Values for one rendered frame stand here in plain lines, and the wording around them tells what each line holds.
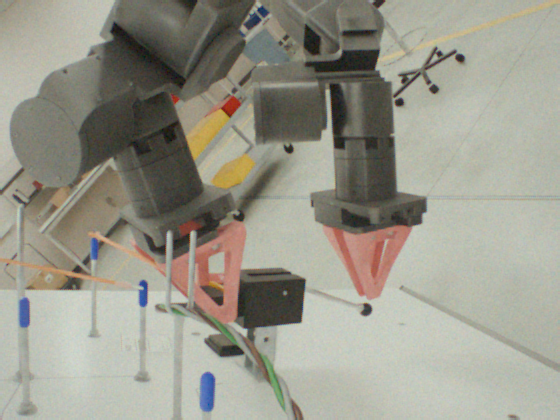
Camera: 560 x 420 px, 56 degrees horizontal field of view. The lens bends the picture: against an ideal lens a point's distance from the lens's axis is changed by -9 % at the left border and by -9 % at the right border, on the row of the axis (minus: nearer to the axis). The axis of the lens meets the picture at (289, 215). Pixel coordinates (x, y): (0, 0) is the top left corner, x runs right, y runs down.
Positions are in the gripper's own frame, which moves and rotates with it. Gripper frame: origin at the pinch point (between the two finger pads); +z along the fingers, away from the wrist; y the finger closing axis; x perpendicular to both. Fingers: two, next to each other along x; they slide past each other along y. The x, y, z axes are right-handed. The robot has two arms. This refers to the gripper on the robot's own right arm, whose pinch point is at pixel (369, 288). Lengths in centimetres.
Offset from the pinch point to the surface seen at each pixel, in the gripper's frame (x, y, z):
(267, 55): 312, -604, -63
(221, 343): -13.7, -4.8, 3.6
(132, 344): -21.4, -8.8, 3.3
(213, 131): 136, -369, 10
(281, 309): -10.8, 2.2, -1.4
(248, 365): -13.1, -0.6, 4.4
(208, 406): -23.3, 17.4, -4.0
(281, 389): -21.4, 21.9, -6.5
